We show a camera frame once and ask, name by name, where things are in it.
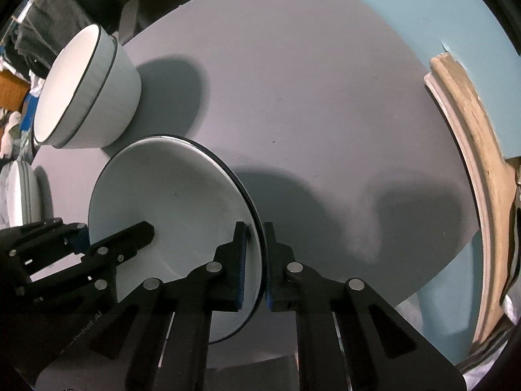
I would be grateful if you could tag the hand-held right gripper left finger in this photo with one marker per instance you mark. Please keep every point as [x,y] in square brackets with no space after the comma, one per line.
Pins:
[242,264]

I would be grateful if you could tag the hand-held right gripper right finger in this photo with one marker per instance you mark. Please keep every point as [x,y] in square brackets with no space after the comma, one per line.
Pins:
[272,254]

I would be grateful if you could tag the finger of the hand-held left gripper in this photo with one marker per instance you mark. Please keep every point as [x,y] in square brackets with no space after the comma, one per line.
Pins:
[44,240]
[118,244]

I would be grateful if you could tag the white black-rimmed bowl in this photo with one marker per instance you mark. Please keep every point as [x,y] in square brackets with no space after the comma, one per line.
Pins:
[22,195]
[114,106]
[69,85]

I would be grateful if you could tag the large white black-rimmed plate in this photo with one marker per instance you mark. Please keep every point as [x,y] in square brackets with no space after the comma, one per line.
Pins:
[228,171]
[175,207]

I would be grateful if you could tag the brown wooden cabinet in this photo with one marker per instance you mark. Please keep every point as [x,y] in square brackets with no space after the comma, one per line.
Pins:
[12,89]

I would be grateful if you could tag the dark grey robe striped cuffs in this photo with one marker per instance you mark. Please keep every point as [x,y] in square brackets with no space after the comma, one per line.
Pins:
[44,24]

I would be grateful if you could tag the curved wooden frame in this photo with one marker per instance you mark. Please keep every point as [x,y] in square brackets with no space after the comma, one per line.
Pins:
[484,195]

